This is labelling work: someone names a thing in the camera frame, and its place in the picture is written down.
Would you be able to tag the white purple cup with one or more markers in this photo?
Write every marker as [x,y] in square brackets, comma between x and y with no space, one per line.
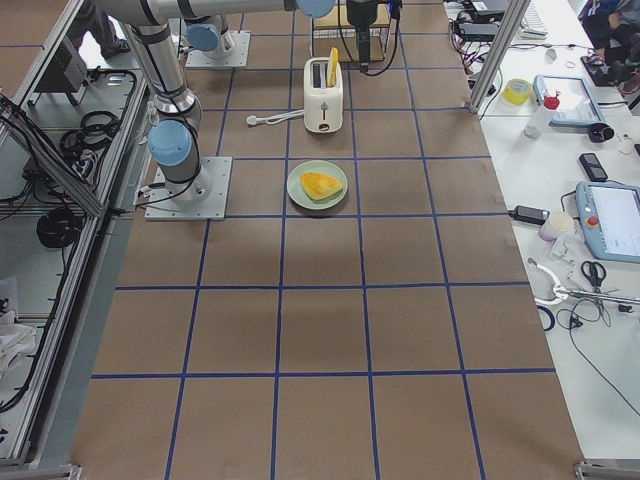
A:
[556,224]

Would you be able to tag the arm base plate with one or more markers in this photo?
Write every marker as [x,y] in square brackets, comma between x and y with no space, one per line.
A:
[205,199]
[232,52]

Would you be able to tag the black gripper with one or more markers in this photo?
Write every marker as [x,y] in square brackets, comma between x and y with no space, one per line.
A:
[361,14]

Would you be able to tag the yellow bread slice in toaster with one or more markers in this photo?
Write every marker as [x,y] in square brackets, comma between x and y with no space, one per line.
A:
[332,67]

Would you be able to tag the green plate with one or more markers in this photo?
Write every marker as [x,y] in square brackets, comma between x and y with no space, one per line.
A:
[298,196]

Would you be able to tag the black scissors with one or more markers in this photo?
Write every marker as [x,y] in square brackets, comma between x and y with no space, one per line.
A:
[595,273]

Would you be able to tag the white toaster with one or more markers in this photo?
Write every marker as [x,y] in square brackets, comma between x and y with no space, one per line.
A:
[323,105]

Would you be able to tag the aluminium frame post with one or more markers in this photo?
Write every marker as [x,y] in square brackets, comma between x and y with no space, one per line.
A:
[508,27]

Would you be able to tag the teach pendant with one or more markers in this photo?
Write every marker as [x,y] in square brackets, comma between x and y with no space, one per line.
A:
[609,218]
[578,106]

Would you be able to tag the upper teach pendant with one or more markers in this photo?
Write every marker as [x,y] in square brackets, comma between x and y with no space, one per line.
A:
[578,106]

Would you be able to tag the person in background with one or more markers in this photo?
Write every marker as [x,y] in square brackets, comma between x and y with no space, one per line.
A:
[613,29]

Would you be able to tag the black power adapter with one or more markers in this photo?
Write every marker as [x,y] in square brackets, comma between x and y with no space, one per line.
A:
[529,215]

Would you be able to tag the triangular bread on plate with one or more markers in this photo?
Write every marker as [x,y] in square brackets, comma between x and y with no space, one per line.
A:
[318,186]

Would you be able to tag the lower teach pendant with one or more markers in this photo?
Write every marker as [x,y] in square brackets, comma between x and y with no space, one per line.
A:
[609,218]

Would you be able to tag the yellow tape roll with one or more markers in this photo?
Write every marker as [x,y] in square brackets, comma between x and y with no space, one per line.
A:
[517,91]

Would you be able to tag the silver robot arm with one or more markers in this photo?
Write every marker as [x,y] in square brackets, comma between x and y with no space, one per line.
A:
[330,29]
[173,142]

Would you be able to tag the white squeeze bottle red cap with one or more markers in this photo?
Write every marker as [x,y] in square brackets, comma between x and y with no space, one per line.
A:
[540,121]

